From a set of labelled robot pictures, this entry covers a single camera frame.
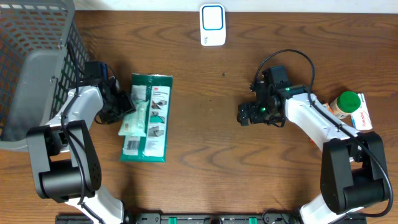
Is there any mint wet wipes pack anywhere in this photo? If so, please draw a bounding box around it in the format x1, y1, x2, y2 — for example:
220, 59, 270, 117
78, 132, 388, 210
118, 100, 149, 137

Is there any green white gloves package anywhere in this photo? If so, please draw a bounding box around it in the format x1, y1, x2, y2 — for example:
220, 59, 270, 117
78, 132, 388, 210
120, 73, 173, 163

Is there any green lid jar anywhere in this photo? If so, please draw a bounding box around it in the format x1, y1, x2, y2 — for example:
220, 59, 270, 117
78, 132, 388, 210
330, 91, 361, 119

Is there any white slim box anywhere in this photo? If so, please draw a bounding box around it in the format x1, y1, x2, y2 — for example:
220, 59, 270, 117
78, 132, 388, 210
351, 93, 373, 131

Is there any orange tissue pack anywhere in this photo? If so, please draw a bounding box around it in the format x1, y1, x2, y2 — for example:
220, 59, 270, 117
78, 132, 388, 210
323, 103, 333, 113

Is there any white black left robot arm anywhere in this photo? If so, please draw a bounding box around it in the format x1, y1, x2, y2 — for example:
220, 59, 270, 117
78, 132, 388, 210
26, 61, 136, 223

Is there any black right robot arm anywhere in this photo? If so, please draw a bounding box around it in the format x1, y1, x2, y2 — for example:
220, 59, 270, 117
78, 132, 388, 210
237, 66, 392, 223

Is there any grey plastic mesh basket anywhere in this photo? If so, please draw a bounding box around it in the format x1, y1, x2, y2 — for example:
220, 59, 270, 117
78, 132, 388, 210
1, 0, 90, 152

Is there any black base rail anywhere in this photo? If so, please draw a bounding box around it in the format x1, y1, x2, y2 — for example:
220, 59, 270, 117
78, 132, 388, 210
55, 211, 368, 224

